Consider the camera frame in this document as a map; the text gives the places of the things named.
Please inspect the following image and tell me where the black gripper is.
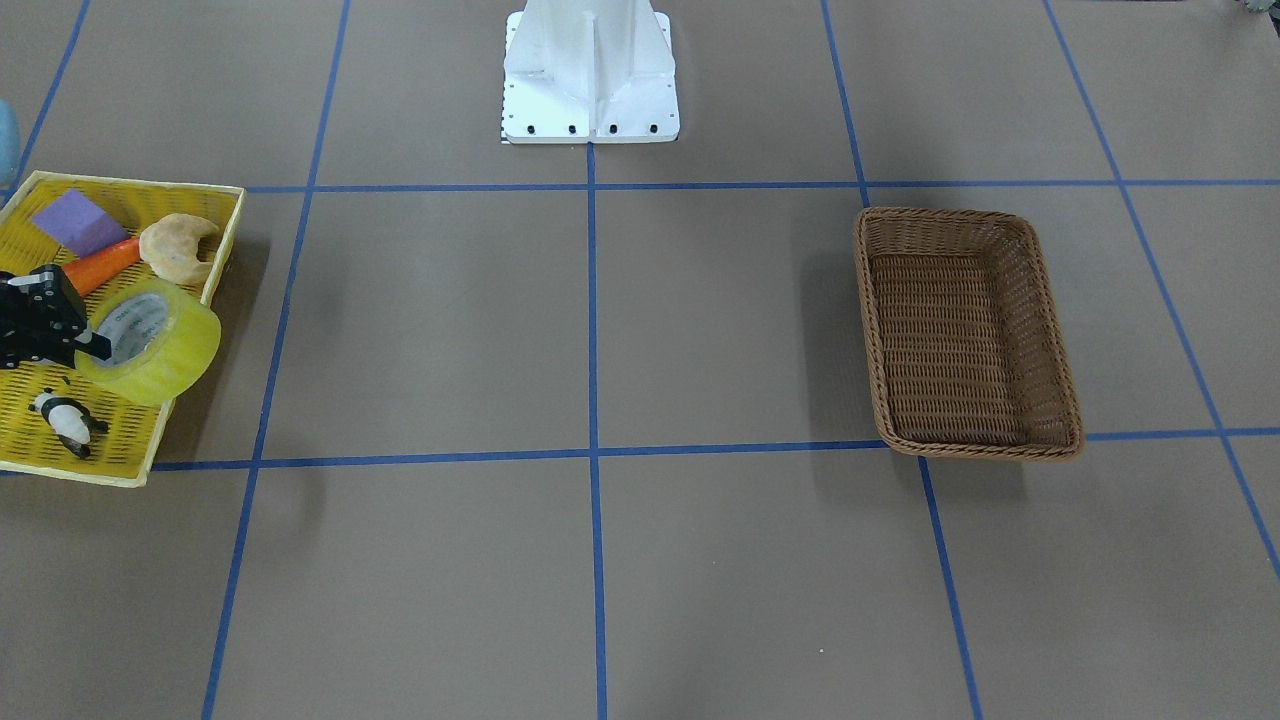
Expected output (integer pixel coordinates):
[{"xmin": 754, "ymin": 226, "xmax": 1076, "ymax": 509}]
[{"xmin": 1, "ymin": 264, "xmax": 113, "ymax": 370}]

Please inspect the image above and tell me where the yellow packing tape roll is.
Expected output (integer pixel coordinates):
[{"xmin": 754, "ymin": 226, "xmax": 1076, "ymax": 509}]
[{"xmin": 74, "ymin": 278, "xmax": 221, "ymax": 407}]

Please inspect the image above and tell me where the yellow woven basket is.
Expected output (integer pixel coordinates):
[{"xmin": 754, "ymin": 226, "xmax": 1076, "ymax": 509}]
[{"xmin": 1, "ymin": 170, "xmax": 244, "ymax": 488}]

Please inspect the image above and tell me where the brown wicker basket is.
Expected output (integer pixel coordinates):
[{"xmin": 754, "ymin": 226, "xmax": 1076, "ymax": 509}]
[{"xmin": 852, "ymin": 206, "xmax": 1085, "ymax": 462}]

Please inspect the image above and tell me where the orange toy carrot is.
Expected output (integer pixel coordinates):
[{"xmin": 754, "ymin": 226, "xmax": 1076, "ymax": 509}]
[{"xmin": 61, "ymin": 236, "xmax": 140, "ymax": 299}]

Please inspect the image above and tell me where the toy panda figurine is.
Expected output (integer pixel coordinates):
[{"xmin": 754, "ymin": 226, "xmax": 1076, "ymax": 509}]
[{"xmin": 28, "ymin": 388, "xmax": 110, "ymax": 460}]

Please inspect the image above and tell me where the purple foam block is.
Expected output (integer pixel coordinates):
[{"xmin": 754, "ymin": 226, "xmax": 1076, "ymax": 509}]
[{"xmin": 32, "ymin": 188, "xmax": 131, "ymax": 258}]

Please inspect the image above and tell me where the toy croissant bread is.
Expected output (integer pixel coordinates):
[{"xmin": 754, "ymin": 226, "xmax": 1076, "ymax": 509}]
[{"xmin": 138, "ymin": 213, "xmax": 221, "ymax": 286}]

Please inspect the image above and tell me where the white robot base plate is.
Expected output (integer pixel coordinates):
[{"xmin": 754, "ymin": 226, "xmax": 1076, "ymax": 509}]
[{"xmin": 500, "ymin": 1, "xmax": 681, "ymax": 145}]

